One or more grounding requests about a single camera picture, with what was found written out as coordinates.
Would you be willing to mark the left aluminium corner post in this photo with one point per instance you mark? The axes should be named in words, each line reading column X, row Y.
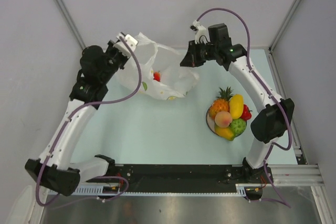
column 60, row 4

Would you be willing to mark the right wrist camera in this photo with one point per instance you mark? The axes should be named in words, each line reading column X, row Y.
column 200, row 32

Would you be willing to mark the green fake fruit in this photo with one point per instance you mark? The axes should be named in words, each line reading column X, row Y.
column 238, row 126

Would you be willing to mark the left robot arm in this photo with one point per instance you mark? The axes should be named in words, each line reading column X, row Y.
column 53, row 169

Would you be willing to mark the orange pink fake peach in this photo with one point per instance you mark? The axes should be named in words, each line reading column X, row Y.
column 223, row 119

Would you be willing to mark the yellow fake mango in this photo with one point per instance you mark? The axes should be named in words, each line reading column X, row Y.
column 236, row 106

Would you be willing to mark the orange fake pineapple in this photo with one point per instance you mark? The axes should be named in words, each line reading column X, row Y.
column 221, row 103

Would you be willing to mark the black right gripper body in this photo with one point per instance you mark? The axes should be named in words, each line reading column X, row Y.
column 200, row 53

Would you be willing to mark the white plastic bag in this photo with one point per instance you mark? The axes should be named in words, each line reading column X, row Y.
column 175, row 82

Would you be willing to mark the orange green fake papaya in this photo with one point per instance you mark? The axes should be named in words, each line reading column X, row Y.
column 225, row 132

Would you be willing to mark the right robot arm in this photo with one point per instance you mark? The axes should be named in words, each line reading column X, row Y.
column 274, row 112

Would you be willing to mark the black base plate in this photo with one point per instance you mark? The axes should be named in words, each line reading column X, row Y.
column 137, row 174

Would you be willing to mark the right aluminium corner post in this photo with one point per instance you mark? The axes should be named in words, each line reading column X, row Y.
column 288, row 17

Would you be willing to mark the aluminium corner post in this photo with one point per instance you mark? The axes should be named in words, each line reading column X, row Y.
column 288, row 17
column 60, row 4

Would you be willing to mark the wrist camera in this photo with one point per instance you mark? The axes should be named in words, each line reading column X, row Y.
column 200, row 32
column 126, row 44

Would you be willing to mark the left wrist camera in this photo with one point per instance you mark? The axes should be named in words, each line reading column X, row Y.
column 126, row 44

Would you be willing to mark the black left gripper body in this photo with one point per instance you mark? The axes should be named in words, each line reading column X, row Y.
column 115, row 59

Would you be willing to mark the round printed plate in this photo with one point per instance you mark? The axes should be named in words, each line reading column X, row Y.
column 210, row 122

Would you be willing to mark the white slotted cable duct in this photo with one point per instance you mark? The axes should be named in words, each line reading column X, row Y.
column 171, row 189

